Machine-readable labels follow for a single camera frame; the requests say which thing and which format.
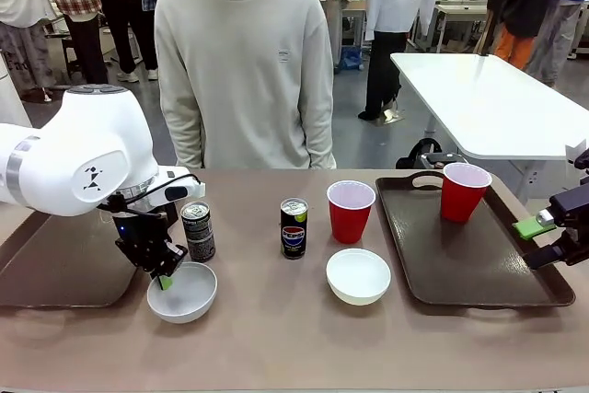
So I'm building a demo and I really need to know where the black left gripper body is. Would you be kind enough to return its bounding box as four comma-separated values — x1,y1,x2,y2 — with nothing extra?
101,192,181,277

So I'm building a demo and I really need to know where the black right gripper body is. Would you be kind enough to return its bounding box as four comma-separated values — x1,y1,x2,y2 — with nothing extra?
549,188,589,229

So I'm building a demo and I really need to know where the white bowl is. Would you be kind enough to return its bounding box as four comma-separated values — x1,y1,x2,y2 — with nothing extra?
325,248,392,306
146,261,218,325

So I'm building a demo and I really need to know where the person's left forearm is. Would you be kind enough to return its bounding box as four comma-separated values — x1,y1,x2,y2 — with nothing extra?
303,88,338,170

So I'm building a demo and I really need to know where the person's right forearm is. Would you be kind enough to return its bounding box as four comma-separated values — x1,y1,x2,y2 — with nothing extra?
158,88,204,170

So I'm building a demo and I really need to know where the black energy drink can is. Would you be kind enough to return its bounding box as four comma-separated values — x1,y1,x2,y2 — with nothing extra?
179,201,217,263

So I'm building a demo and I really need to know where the red plastic cup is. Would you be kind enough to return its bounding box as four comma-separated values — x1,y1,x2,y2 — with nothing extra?
440,162,493,224
326,180,377,245

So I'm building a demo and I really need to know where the brown plastic tray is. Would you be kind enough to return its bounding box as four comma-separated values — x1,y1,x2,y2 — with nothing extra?
375,170,577,311
0,208,142,309

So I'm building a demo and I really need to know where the black Pepsi can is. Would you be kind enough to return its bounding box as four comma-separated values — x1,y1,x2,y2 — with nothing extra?
280,198,308,260

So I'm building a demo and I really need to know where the black chair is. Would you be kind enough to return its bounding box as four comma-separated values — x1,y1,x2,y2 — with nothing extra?
395,137,471,171

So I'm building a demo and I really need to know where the white folding table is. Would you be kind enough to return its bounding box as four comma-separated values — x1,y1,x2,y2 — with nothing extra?
389,52,589,203

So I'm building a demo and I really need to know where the bystander in blue top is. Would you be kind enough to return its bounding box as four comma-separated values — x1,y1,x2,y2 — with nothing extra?
526,0,589,88

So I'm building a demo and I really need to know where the person in beige sweatshirt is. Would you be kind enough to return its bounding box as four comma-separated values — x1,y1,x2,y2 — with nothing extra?
153,0,338,170

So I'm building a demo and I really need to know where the bystander in orange trousers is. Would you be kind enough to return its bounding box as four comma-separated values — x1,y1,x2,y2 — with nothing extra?
486,0,580,71

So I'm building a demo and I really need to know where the white workbench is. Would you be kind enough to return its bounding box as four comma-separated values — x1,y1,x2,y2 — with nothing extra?
411,0,496,54

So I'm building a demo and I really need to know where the bystander in grey top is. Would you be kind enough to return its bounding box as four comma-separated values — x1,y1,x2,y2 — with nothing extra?
97,0,160,84

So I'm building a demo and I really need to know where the bystander in white shirt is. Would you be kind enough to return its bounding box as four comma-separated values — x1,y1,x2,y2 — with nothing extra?
357,0,446,122

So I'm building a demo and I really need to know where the blue box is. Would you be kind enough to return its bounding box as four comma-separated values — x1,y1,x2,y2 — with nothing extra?
338,46,369,75

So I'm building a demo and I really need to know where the bystander in white patterned clothes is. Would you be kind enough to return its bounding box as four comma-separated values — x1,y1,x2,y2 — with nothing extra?
0,0,59,102

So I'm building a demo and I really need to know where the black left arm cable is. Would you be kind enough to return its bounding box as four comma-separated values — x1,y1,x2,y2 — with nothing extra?
98,173,202,220

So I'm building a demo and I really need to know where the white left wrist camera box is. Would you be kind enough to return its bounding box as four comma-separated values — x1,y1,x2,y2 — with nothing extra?
163,166,207,203

